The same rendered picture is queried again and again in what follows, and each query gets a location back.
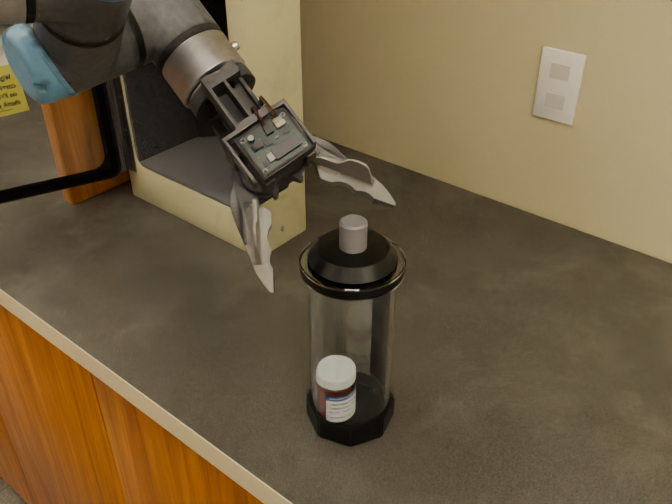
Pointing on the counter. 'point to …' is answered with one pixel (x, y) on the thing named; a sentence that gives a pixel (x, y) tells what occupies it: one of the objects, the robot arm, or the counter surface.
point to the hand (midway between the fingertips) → (336, 252)
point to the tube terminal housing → (279, 37)
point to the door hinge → (121, 124)
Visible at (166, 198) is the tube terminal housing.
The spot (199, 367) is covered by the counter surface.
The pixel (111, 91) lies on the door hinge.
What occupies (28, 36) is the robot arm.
